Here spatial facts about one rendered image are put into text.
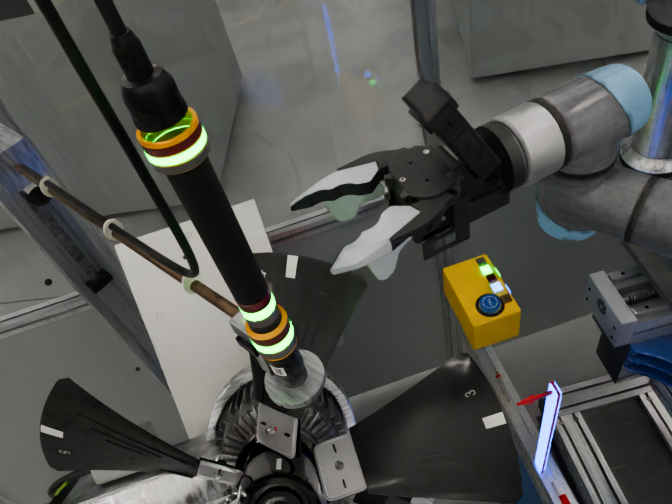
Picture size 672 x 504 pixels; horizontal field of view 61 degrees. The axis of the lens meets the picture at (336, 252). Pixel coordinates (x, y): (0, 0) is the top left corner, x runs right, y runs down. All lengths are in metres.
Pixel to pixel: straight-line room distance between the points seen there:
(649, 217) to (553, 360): 1.73
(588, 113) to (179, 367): 0.80
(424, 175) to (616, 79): 0.21
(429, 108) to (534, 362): 1.93
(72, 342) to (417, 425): 1.09
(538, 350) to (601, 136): 1.81
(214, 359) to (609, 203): 0.72
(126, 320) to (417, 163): 1.01
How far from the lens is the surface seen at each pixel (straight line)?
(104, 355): 1.78
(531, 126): 0.57
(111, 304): 1.39
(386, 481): 0.90
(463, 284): 1.20
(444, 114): 0.48
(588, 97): 0.61
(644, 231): 0.66
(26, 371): 1.84
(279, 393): 0.66
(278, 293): 0.84
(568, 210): 0.68
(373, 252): 0.49
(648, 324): 1.32
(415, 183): 0.53
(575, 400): 2.03
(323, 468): 0.92
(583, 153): 0.61
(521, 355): 2.35
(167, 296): 1.07
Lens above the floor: 2.03
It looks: 48 degrees down
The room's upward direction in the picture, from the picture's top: 16 degrees counter-clockwise
